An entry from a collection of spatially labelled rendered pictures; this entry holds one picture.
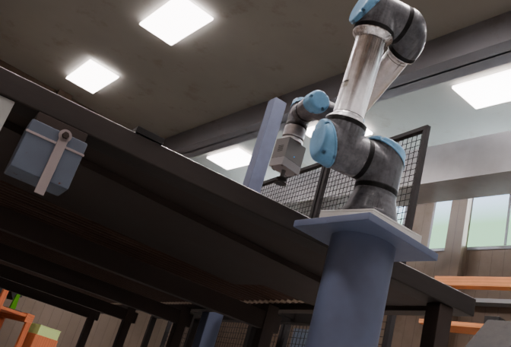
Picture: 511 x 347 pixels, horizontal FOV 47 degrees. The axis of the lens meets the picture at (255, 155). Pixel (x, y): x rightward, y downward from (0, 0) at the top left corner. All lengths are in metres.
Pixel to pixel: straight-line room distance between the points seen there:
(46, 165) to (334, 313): 0.74
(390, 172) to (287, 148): 0.46
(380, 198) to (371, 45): 0.43
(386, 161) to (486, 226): 8.44
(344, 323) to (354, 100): 0.57
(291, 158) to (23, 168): 0.91
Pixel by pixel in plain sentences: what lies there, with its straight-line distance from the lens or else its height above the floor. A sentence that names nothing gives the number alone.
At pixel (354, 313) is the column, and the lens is 1.46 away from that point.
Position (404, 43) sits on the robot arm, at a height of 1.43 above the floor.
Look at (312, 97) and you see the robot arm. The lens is 1.92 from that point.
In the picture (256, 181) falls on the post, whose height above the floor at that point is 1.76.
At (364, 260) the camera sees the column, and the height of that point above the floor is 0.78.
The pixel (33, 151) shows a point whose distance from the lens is 1.40.
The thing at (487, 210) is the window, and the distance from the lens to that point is 10.12.
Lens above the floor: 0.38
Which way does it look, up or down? 23 degrees up
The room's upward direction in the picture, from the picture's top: 17 degrees clockwise
